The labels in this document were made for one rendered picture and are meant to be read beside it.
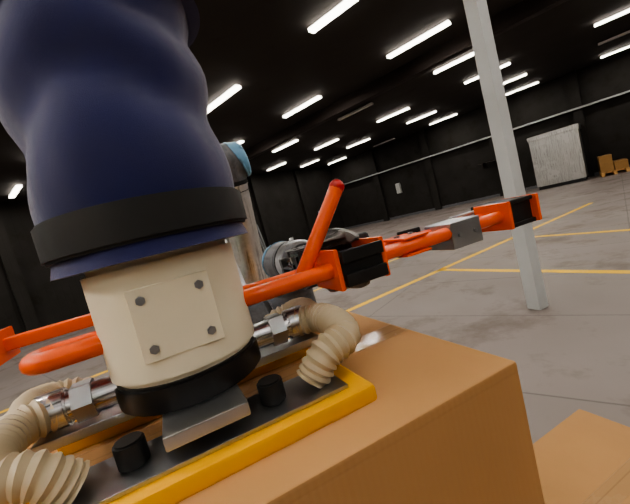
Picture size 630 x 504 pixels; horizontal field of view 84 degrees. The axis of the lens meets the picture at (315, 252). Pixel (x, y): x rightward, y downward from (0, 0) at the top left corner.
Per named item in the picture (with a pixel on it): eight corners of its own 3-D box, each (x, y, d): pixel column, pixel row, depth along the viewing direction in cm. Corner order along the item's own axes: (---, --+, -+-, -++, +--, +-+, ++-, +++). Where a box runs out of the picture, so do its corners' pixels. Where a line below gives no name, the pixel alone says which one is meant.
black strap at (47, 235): (2, 272, 28) (-15, 222, 27) (71, 265, 49) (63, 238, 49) (269, 211, 37) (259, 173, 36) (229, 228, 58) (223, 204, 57)
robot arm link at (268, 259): (300, 274, 90) (289, 237, 89) (320, 277, 78) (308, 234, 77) (265, 286, 86) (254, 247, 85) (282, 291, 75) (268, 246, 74)
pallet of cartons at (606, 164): (629, 168, 1260) (626, 149, 1253) (630, 171, 1173) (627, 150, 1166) (599, 175, 1316) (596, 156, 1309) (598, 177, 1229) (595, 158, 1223)
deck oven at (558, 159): (590, 177, 1335) (580, 123, 1315) (588, 180, 1246) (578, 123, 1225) (542, 187, 1441) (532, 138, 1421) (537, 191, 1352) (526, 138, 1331)
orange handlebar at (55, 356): (-135, 443, 30) (-150, 405, 30) (7, 354, 58) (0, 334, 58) (541, 214, 66) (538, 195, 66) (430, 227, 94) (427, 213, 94)
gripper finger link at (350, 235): (331, 246, 51) (311, 262, 59) (364, 236, 53) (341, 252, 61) (323, 227, 51) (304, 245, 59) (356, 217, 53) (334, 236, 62)
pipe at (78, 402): (-18, 538, 26) (-43, 468, 26) (66, 407, 49) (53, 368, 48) (362, 364, 39) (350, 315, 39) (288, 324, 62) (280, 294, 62)
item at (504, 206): (512, 229, 61) (507, 201, 61) (477, 232, 68) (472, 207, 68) (542, 219, 65) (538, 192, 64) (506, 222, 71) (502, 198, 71)
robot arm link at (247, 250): (242, 337, 142) (191, 147, 114) (282, 321, 148) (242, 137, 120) (252, 357, 129) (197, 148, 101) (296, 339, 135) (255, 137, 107)
